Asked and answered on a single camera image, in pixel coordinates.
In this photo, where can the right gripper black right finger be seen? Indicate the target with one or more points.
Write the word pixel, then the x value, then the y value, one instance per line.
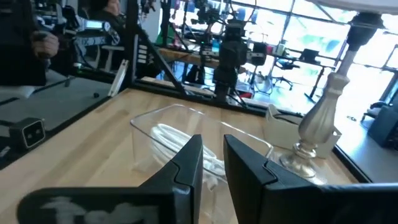
pixel 255 193

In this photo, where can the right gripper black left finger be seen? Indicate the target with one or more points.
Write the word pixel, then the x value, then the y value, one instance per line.
pixel 186 186

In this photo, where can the clear plastic bin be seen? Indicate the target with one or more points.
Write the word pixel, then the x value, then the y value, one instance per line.
pixel 186 124

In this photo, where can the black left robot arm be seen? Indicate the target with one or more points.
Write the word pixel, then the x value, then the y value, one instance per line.
pixel 231 53

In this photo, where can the silver table lamp white shade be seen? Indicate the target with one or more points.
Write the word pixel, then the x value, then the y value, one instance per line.
pixel 317 121

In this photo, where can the white flat bar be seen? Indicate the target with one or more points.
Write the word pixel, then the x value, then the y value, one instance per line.
pixel 118 77

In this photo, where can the wooden background desk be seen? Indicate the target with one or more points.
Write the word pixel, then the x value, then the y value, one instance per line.
pixel 186 57

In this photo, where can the black office chair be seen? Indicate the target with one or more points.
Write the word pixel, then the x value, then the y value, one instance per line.
pixel 284 65

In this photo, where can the black equipment case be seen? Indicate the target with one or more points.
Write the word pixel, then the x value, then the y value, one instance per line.
pixel 384 127

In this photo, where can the person's hand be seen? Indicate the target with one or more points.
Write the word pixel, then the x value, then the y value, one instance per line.
pixel 45 45

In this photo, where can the black metal rig frame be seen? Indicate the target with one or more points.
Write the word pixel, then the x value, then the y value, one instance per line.
pixel 131 46

